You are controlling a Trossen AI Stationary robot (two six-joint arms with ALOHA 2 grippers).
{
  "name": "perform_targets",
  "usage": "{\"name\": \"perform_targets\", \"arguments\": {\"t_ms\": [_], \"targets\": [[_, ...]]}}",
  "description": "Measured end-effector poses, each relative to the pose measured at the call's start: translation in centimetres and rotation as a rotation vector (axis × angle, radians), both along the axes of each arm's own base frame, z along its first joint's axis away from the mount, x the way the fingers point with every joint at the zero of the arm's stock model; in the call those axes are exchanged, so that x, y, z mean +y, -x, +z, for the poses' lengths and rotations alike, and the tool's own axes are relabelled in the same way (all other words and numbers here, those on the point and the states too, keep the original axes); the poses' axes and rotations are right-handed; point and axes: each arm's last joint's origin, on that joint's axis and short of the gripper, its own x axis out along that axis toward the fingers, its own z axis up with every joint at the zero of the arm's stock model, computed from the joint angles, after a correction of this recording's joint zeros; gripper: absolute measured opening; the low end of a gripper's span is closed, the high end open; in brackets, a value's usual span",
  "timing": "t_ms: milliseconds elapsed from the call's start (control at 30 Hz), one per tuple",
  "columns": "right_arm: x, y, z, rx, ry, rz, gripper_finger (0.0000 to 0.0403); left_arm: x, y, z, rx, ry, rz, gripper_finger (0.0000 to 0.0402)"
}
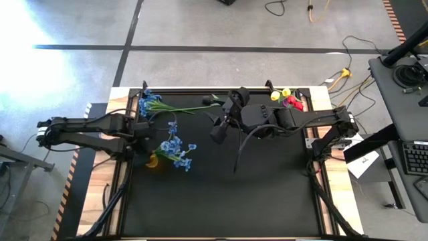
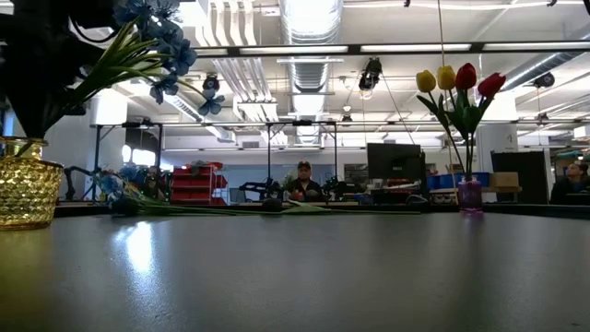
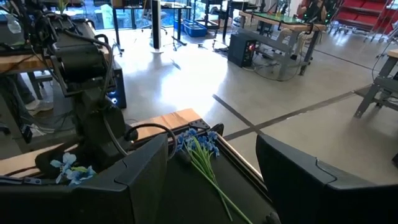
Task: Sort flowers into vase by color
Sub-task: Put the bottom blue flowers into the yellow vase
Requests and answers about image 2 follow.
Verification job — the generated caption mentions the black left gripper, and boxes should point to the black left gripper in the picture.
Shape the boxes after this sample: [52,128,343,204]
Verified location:
[0,0,116,138]

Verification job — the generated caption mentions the blue artificial flower bunch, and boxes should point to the blue artificial flower bunch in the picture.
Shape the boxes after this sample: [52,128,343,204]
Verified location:
[59,0,227,116]
[94,163,287,218]

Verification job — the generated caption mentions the yellow artificial tulip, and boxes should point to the yellow artificial tulip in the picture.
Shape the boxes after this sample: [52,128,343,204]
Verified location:
[415,68,469,181]
[436,65,471,181]

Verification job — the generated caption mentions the red artificial tulip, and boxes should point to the red artificial tulip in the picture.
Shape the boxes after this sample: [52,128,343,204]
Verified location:
[454,62,478,181]
[465,72,507,181]

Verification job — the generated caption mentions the amber textured glass vase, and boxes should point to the amber textured glass vase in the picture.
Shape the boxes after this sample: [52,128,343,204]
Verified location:
[0,136,65,231]

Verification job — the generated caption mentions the purple glass vase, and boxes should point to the purple glass vase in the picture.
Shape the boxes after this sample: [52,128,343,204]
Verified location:
[456,174,484,213]

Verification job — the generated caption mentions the red storage shelf bins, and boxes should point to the red storage shelf bins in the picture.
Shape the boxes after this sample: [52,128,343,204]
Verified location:
[170,161,230,207]

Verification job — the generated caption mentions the person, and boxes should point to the person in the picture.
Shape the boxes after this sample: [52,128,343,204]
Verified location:
[285,160,326,203]
[549,161,590,207]

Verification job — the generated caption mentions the black overhead light bar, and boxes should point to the black overhead light bar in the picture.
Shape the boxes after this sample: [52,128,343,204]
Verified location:
[191,41,590,57]

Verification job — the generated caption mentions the black computer monitor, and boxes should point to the black computer monitor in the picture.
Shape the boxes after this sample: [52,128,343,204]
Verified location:
[366,142,428,182]

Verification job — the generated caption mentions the thin metal rod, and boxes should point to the thin metal rod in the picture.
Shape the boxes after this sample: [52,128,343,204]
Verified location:
[435,0,459,205]

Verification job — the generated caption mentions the blue storage bins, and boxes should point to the blue storage bins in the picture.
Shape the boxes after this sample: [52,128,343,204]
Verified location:
[426,172,490,190]

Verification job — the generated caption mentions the brown cardboard box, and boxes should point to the brown cardboard box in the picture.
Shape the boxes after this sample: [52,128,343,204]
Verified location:
[489,172,521,189]

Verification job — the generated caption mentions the black cabinet panel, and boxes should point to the black cabinet panel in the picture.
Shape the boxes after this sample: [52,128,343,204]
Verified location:
[490,150,549,205]

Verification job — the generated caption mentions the black background frame stand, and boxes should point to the black background frame stand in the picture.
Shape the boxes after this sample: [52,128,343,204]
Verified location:
[89,120,340,204]

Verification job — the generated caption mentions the silver ventilation duct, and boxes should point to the silver ventilation duct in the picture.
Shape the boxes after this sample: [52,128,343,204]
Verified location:
[278,0,345,148]

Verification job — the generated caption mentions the black aluminium table frame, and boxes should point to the black aluminium table frame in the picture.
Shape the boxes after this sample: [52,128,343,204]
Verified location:
[53,201,590,220]

